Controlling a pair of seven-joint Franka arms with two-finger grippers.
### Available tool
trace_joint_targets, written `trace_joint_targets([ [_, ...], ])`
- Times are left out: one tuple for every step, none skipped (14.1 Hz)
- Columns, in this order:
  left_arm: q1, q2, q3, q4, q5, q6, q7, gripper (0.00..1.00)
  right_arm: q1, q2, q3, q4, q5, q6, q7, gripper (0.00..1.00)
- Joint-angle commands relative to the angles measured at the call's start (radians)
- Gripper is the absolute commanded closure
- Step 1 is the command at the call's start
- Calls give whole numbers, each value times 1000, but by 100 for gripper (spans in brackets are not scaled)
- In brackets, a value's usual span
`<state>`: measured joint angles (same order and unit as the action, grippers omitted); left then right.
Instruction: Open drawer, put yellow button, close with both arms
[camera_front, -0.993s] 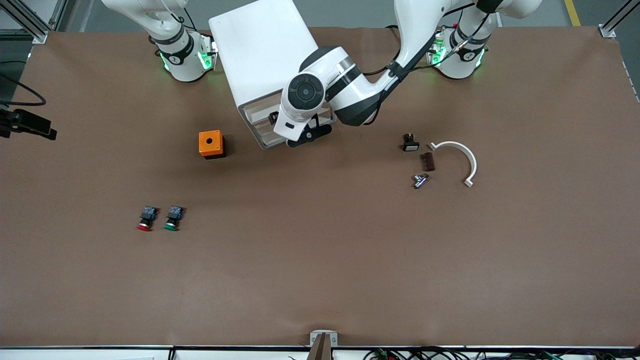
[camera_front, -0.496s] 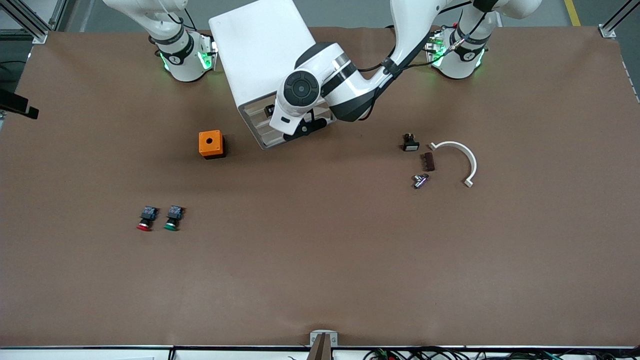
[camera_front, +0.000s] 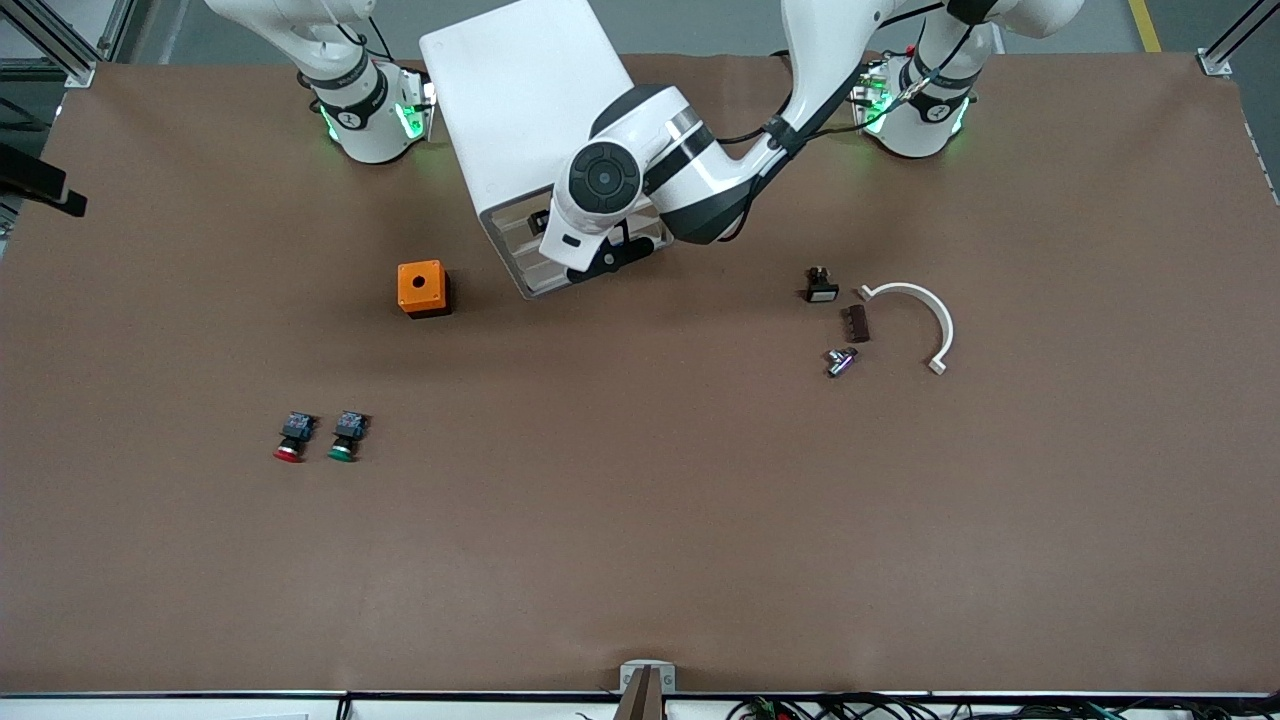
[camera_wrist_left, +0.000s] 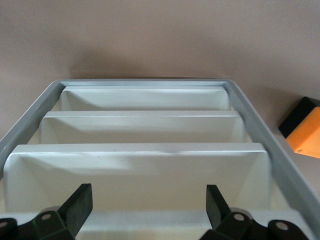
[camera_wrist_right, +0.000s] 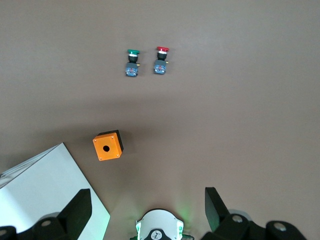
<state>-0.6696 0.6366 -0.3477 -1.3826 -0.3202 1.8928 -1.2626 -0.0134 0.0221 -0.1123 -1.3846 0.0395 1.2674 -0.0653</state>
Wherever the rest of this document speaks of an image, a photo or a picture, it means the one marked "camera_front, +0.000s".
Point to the white curved plastic bracket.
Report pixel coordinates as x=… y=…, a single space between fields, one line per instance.
x=905 y=289

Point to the brown camera stand post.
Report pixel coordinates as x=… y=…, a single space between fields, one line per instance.
x=645 y=700

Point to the brown terminal block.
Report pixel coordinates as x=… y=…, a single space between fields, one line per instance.
x=856 y=323

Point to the red push button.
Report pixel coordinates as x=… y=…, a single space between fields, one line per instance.
x=292 y=437

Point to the green push button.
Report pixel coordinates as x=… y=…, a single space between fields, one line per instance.
x=346 y=436

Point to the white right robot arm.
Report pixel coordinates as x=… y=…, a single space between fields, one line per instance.
x=360 y=120

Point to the black switch white face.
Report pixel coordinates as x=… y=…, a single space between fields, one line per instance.
x=822 y=285

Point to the silver key switch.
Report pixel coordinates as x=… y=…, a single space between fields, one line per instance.
x=840 y=361

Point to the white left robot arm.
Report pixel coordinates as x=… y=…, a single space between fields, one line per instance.
x=700 y=170

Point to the grey metal bracket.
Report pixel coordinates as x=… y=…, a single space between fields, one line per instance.
x=630 y=678

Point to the brown table cover sheet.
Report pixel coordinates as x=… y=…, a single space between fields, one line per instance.
x=640 y=520

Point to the orange button enclosure box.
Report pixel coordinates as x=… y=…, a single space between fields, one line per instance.
x=422 y=288

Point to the white plastic drawer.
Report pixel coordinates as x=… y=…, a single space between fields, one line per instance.
x=522 y=240
x=515 y=215
x=545 y=283
x=530 y=262

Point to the aluminium frame profile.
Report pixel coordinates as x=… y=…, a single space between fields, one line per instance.
x=60 y=45
x=1215 y=65

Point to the white drawer cabinet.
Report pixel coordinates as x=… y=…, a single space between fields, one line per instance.
x=510 y=90

